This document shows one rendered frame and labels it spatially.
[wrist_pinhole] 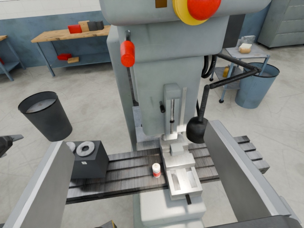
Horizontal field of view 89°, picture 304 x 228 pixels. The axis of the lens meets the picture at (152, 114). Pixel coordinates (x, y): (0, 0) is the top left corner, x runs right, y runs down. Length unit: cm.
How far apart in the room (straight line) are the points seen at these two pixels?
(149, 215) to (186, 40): 81
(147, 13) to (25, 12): 510
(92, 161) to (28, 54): 505
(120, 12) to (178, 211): 88
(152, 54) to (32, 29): 505
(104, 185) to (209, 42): 83
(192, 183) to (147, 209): 28
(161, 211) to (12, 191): 201
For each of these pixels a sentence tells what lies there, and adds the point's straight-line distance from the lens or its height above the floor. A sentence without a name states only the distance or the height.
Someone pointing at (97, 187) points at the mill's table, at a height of 96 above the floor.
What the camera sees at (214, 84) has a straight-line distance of 40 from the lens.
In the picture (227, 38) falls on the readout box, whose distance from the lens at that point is 82.
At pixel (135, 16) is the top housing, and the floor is 174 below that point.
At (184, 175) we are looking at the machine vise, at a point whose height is 103.
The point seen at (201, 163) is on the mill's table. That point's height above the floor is 96.
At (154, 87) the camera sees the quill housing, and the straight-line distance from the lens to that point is 46.
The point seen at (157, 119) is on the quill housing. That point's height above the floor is 141.
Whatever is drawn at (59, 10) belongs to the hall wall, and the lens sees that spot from 499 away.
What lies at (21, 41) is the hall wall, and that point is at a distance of 561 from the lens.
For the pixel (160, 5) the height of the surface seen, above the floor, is 175.
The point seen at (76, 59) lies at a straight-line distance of 463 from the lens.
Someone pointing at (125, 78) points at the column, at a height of 134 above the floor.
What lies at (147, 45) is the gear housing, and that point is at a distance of 37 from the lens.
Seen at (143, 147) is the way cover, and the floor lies 90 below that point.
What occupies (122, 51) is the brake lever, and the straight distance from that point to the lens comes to 24.
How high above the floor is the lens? 179
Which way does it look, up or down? 42 degrees down
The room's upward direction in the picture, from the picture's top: 5 degrees counter-clockwise
